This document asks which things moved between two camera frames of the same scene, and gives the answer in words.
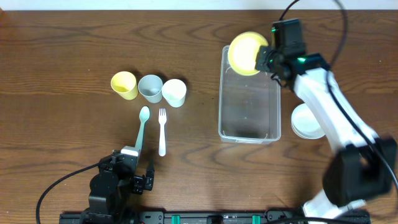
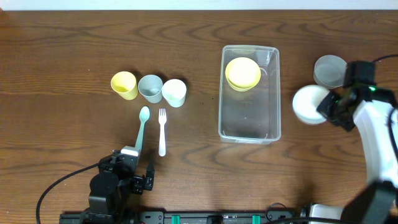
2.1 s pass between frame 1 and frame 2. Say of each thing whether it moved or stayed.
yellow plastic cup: stayed
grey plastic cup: stayed
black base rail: stayed
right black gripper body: moved
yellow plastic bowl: moved
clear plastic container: stayed
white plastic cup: stayed
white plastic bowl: moved
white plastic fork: stayed
